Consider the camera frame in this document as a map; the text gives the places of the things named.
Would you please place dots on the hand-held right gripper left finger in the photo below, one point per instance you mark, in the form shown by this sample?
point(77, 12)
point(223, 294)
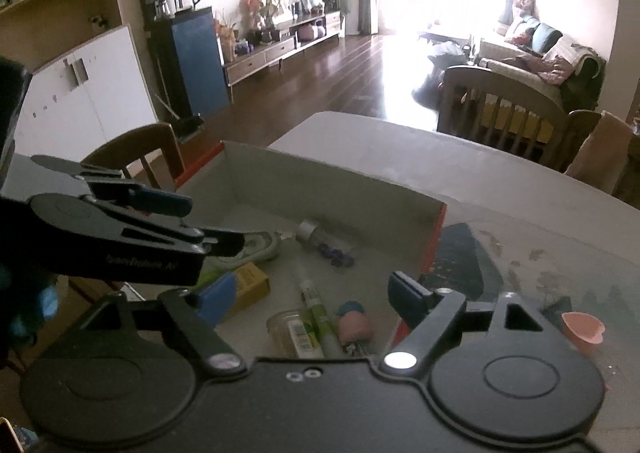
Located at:
point(217, 298)

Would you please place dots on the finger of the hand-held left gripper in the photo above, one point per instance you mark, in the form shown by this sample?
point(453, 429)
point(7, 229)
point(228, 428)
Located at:
point(230, 240)
point(160, 202)

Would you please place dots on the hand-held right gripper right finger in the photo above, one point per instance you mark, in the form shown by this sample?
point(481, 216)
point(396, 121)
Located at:
point(407, 298)

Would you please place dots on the white plastic gadget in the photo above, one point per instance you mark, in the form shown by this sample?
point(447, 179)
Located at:
point(255, 245)

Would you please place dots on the small yellow box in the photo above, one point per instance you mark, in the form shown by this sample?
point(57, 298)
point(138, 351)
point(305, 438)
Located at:
point(250, 285)

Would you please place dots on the pink and blue toy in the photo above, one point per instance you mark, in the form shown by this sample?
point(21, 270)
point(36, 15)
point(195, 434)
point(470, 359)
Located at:
point(355, 323)

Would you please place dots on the green-lid clear jar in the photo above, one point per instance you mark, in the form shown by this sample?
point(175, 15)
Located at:
point(292, 333)

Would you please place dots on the silver-cap clear bottle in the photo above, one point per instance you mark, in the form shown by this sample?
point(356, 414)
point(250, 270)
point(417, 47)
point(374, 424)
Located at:
point(315, 235)

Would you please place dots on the green and white pen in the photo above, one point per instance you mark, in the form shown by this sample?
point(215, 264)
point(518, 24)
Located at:
point(320, 328)

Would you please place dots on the orange cardboard box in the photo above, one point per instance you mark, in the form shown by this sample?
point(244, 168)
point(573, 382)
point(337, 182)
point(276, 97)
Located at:
point(350, 193)

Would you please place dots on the person's left hand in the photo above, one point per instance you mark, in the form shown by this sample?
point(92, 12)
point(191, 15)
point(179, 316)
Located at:
point(45, 305)

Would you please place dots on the brown round-back chair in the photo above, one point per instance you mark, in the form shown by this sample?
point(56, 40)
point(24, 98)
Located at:
point(150, 143)

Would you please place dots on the broom with dustpan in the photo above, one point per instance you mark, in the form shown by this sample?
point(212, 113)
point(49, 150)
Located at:
point(185, 123)

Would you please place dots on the white cabinet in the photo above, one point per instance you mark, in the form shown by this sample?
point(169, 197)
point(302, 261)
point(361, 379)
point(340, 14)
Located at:
point(100, 98)

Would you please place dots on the black and blue water dispenser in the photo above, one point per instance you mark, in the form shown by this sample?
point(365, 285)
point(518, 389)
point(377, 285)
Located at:
point(200, 58)

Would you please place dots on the pink heart-shaped bowl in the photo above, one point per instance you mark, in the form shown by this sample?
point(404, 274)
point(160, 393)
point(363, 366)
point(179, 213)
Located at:
point(582, 330)

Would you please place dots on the low wooden TV cabinet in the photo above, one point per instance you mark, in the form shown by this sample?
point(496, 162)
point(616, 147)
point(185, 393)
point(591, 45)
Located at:
point(280, 50)

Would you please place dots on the pink flower arrangement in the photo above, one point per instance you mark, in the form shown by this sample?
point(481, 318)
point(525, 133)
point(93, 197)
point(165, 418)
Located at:
point(257, 10)

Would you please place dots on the dark wooden slatted chair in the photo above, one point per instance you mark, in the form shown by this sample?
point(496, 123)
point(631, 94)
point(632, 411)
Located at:
point(500, 98)

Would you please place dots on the brown wooden chair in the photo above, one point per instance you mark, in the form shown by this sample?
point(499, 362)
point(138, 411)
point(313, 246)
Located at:
point(582, 133)

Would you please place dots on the tan cloth on chair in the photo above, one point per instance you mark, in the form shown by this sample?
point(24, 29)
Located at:
point(607, 153)

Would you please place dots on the sofa with blankets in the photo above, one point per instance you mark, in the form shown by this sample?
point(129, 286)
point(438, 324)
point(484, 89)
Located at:
point(540, 58)

